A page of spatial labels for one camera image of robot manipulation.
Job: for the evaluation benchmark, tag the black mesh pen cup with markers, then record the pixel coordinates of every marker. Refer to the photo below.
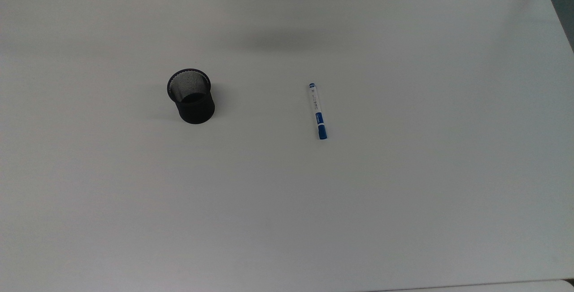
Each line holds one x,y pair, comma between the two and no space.
197,110

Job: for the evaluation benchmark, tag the white adjacent table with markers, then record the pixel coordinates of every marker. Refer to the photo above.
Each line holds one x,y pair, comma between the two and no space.
515,287

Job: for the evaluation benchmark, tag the blue and white marker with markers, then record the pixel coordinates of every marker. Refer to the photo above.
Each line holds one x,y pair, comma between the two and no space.
319,119

